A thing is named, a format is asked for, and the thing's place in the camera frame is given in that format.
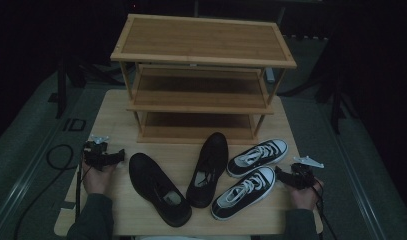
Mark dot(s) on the person's right hand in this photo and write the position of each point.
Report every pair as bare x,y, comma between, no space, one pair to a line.
304,198

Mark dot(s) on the black and white canvas sneaker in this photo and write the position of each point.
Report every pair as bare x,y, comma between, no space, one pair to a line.
257,156
224,206

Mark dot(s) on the person's left hand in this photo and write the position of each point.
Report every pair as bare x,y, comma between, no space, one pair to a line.
97,181

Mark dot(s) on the wooden three-tier shoe rack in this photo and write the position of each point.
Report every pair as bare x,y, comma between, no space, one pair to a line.
204,40

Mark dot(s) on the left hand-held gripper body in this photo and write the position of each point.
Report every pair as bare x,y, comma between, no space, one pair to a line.
95,156

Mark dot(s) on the black leather shoe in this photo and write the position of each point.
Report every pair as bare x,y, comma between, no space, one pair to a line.
214,150
147,180

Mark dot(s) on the dark tape strip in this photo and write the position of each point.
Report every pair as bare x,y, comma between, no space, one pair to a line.
68,205

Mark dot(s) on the grey metal piece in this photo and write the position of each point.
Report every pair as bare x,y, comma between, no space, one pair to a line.
270,76

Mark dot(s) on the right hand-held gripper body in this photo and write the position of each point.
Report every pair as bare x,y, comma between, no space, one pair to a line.
302,175

